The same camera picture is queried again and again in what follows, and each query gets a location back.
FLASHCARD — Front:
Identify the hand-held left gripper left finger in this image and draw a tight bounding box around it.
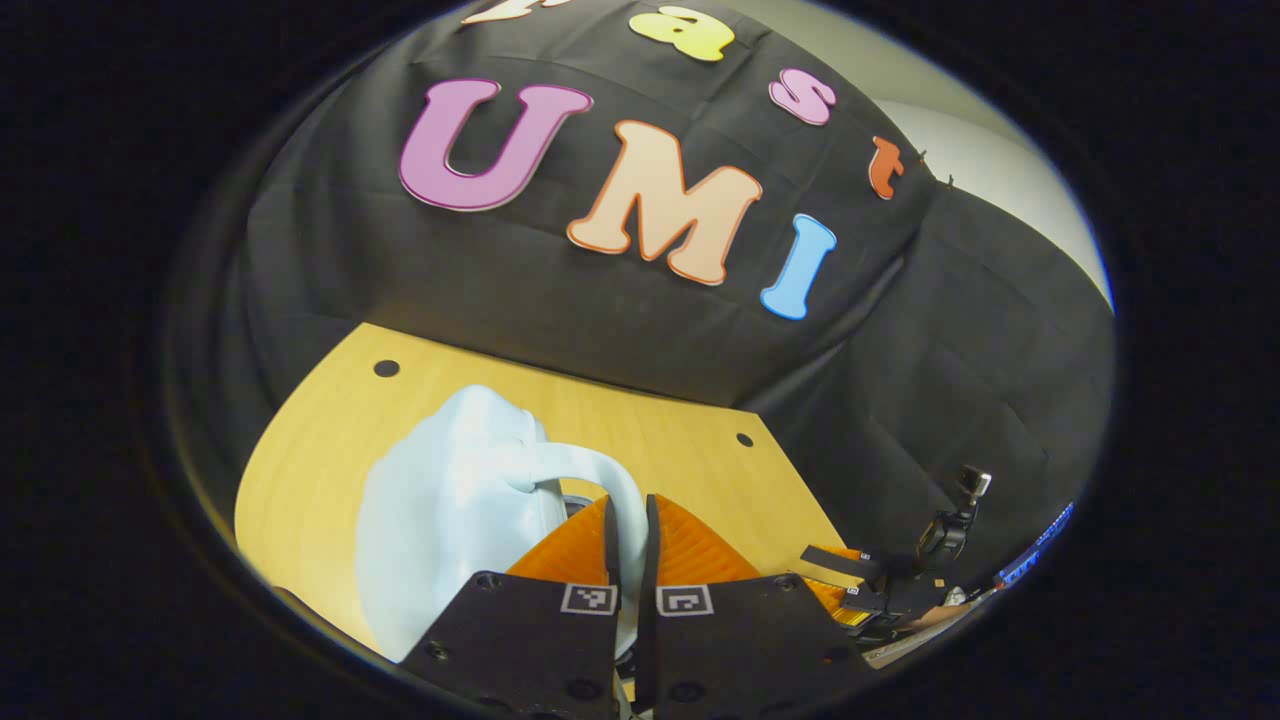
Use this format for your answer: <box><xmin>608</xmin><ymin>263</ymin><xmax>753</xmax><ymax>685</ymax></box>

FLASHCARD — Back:
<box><xmin>398</xmin><ymin>495</ymin><xmax>626</xmax><ymax>720</ymax></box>

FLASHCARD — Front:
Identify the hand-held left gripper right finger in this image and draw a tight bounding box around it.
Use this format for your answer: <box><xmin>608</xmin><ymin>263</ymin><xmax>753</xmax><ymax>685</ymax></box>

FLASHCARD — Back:
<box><xmin>633</xmin><ymin>492</ymin><xmax>876</xmax><ymax>720</ymax></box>

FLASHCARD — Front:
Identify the light blue suitcase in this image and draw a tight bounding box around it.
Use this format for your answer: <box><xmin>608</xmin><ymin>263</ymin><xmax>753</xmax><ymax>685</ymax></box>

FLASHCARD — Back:
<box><xmin>355</xmin><ymin>385</ymin><xmax>651</xmax><ymax>663</ymax></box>

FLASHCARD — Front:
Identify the black backdrop cloth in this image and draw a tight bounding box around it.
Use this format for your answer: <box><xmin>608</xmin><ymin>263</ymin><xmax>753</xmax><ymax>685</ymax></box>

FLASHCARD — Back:
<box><xmin>165</xmin><ymin>0</ymin><xmax>1119</xmax><ymax>601</ymax></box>

